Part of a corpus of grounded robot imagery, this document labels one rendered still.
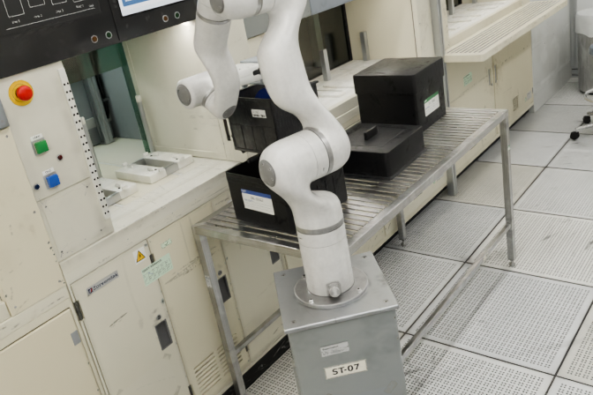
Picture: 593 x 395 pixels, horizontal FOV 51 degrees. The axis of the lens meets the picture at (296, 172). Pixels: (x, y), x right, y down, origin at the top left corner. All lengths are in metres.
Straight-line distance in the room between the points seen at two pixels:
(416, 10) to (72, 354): 2.33
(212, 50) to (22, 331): 0.92
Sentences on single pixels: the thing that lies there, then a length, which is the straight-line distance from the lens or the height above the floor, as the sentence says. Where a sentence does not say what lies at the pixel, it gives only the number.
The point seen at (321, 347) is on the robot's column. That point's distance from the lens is 1.57.
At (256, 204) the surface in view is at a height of 0.84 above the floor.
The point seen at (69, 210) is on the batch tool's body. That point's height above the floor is 1.00.
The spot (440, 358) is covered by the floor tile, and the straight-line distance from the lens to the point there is 2.58.
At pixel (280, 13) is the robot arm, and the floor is 1.45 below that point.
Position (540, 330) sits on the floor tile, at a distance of 2.72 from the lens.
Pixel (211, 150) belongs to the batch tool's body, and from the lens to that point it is 2.39.
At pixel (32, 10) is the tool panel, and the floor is 1.54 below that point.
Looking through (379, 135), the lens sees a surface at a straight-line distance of 2.35.
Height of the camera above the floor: 1.62
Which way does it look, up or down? 21 degrees down
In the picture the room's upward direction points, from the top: 11 degrees counter-clockwise
